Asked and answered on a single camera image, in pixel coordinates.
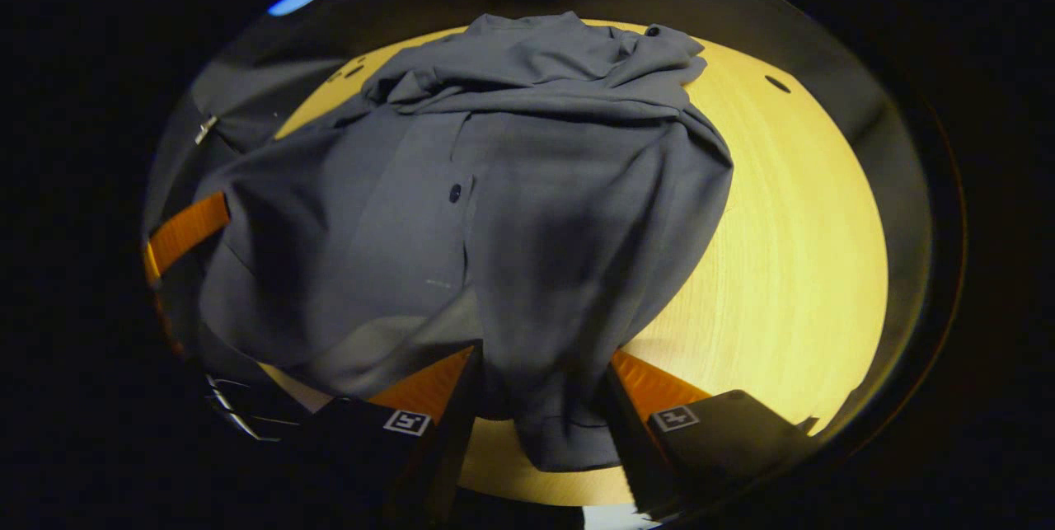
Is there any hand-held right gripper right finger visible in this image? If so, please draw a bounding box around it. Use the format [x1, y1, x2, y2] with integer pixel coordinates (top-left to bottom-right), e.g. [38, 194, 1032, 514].
[606, 349, 817, 518]

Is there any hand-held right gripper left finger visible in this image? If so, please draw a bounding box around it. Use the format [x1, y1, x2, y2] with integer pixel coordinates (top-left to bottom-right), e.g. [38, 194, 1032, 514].
[305, 343, 483, 527]

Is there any grey button shirt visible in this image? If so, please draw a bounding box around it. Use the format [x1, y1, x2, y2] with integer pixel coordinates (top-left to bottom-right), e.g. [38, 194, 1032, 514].
[194, 11, 734, 473]

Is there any dark object with silver trim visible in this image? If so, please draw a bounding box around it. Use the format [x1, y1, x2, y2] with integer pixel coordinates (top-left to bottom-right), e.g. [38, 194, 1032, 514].
[204, 373, 310, 442]

